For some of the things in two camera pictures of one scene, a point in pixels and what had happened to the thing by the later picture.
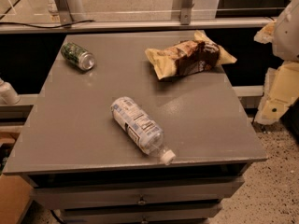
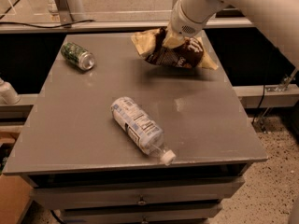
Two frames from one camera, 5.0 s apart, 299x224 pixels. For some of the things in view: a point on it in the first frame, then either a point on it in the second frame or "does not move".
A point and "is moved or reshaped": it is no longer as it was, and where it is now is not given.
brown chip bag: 188,56 is moved or reshaped
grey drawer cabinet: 79,161 does not move
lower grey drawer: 140,216 does not move
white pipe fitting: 8,96 does not move
